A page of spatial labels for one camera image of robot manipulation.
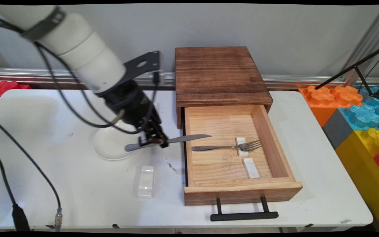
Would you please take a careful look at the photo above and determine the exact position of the large white cutlery rest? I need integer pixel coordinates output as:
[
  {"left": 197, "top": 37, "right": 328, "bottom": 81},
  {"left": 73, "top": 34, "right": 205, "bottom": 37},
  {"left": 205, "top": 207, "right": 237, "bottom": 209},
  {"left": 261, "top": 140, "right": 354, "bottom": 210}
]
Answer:
[{"left": 137, "top": 165, "right": 156, "bottom": 198}]

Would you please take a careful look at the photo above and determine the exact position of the dark wooden drawer cabinet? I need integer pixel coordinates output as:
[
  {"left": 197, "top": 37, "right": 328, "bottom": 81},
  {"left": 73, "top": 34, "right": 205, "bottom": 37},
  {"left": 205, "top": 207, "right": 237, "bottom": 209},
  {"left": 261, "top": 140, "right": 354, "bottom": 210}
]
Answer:
[{"left": 175, "top": 46, "right": 273, "bottom": 130}]

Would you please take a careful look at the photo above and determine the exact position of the blue foam block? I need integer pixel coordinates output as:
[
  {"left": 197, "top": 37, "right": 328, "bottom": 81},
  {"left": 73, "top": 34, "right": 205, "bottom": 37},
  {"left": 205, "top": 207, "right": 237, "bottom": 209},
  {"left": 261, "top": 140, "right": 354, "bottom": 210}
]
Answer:
[{"left": 339, "top": 86, "right": 379, "bottom": 131}]

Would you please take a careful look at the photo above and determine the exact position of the black cable strap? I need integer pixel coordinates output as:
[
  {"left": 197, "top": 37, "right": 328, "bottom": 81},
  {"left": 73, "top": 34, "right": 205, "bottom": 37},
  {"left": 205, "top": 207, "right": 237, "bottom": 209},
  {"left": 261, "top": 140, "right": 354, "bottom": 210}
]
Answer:
[{"left": 20, "top": 6, "right": 67, "bottom": 42}]

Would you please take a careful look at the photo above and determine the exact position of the silver table knife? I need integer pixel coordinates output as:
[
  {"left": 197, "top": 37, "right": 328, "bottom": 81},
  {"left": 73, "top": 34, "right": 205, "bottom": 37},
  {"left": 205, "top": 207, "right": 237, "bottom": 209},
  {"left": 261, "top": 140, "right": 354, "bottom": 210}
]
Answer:
[{"left": 125, "top": 134, "right": 212, "bottom": 152}]

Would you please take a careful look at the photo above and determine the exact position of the orange foam block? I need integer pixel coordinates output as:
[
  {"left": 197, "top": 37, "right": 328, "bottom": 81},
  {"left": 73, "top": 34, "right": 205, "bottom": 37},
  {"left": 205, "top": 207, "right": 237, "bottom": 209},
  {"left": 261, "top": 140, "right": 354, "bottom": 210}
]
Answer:
[{"left": 299, "top": 85, "right": 364, "bottom": 127}]

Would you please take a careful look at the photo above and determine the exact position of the small white cutlery rest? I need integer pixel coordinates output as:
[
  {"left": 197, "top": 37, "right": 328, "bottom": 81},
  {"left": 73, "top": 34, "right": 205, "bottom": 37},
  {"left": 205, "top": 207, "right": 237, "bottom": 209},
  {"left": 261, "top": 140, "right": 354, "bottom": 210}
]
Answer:
[
  {"left": 235, "top": 137, "right": 249, "bottom": 157},
  {"left": 242, "top": 158, "right": 261, "bottom": 179}
]

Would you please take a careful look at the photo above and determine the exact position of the grey foam block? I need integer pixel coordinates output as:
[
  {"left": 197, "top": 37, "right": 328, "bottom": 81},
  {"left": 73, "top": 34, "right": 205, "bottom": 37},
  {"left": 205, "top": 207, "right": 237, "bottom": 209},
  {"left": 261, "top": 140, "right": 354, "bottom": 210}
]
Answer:
[{"left": 322, "top": 109, "right": 355, "bottom": 149}]

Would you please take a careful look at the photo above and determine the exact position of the black drawer handle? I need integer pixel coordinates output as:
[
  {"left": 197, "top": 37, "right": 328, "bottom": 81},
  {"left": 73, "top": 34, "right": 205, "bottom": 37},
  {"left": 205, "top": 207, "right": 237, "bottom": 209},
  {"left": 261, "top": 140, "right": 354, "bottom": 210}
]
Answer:
[{"left": 210, "top": 197, "right": 279, "bottom": 222}]

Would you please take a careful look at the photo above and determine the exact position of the aluminium rail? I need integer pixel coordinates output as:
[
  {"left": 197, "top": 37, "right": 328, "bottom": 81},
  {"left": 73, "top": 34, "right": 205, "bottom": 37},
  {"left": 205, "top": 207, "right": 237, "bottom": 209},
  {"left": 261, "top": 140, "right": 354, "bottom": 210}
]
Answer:
[{"left": 0, "top": 68, "right": 379, "bottom": 87}]

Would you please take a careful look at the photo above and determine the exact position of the red knobbed foam block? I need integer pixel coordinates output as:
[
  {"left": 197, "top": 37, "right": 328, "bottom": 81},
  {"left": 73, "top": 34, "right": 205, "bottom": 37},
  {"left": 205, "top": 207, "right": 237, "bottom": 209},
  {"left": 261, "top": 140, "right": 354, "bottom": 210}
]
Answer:
[{"left": 0, "top": 81, "right": 31, "bottom": 100}]

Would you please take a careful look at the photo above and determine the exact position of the silver fork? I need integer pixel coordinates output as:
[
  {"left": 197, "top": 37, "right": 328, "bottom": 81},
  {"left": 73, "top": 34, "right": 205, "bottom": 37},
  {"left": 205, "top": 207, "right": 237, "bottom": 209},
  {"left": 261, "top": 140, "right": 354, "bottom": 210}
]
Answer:
[{"left": 191, "top": 140, "right": 263, "bottom": 153}]

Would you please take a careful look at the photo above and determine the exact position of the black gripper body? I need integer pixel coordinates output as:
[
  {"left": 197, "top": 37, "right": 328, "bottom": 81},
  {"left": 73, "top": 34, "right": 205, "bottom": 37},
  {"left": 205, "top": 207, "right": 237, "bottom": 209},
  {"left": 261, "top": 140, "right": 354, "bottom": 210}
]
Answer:
[{"left": 97, "top": 79, "right": 163, "bottom": 133}]

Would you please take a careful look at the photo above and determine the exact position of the light wooden drawer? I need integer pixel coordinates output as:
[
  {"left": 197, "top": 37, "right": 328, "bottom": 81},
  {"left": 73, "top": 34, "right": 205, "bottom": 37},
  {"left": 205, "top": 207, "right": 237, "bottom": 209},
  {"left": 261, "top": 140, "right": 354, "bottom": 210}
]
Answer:
[{"left": 183, "top": 105, "right": 303, "bottom": 207}]

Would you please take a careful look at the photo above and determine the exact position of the black tripod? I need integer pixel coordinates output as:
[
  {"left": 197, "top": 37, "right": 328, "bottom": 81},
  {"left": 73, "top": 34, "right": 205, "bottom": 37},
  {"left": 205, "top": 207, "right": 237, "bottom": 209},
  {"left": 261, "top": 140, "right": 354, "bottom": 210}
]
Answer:
[{"left": 315, "top": 43, "right": 379, "bottom": 101}]

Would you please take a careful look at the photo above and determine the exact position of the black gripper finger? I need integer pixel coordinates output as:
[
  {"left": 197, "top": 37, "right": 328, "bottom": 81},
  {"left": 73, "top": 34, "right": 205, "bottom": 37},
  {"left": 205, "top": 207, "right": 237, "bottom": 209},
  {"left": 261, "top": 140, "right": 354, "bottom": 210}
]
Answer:
[
  {"left": 139, "top": 129, "right": 164, "bottom": 148},
  {"left": 153, "top": 123, "right": 170, "bottom": 148}
]

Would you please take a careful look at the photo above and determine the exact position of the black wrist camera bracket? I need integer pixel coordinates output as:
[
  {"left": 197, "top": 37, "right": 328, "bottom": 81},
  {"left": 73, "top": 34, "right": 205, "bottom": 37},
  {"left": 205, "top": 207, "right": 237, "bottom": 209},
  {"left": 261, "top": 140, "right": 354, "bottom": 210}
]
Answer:
[{"left": 122, "top": 50, "right": 161, "bottom": 87}]

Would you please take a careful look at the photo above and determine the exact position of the white round plate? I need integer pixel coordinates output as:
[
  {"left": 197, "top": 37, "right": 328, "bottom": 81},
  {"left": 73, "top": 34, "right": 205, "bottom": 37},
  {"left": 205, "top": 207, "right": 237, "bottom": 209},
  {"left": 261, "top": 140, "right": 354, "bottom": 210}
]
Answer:
[{"left": 92, "top": 120, "right": 144, "bottom": 161}]

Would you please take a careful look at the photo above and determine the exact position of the black cable with silver plug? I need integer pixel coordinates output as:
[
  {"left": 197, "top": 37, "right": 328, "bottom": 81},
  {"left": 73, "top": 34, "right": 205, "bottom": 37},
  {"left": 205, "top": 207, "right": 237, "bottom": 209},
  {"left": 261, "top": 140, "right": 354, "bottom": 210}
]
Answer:
[{"left": 0, "top": 20, "right": 144, "bottom": 231}]

